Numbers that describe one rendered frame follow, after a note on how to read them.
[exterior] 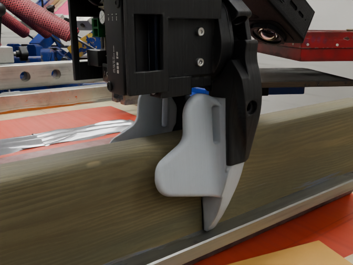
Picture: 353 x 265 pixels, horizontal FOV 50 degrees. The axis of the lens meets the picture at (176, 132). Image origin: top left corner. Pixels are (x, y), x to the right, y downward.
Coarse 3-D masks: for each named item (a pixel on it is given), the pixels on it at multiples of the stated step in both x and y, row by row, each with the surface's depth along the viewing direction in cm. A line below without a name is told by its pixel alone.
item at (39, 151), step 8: (8, 120) 70; (0, 128) 64; (8, 128) 64; (16, 128) 64; (0, 136) 60; (8, 136) 60; (16, 136) 60; (16, 152) 52; (24, 152) 52; (32, 152) 52; (40, 152) 52; (48, 152) 52; (0, 160) 49; (8, 160) 49; (16, 160) 49; (192, 264) 28; (200, 264) 28
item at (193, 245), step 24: (312, 192) 31; (336, 192) 33; (240, 216) 28; (264, 216) 28; (288, 216) 29; (192, 240) 24; (216, 240) 25; (120, 264) 22; (144, 264) 22; (168, 264) 23
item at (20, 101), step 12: (96, 84) 89; (0, 96) 74; (12, 96) 75; (24, 96) 76; (36, 96) 78; (48, 96) 79; (60, 96) 81; (72, 96) 82; (84, 96) 84; (96, 96) 86; (108, 96) 88; (0, 108) 74; (12, 108) 76; (24, 108) 77; (36, 108) 78
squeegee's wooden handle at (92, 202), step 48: (144, 144) 23; (288, 144) 30; (336, 144) 34; (0, 192) 18; (48, 192) 19; (96, 192) 20; (144, 192) 22; (240, 192) 27; (288, 192) 31; (0, 240) 18; (48, 240) 19; (96, 240) 21; (144, 240) 23
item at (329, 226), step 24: (24, 120) 70; (48, 120) 70; (72, 120) 70; (96, 120) 70; (72, 144) 56; (96, 144) 56; (312, 216) 35; (336, 216) 35; (264, 240) 31; (288, 240) 31; (312, 240) 31; (336, 240) 31; (216, 264) 28
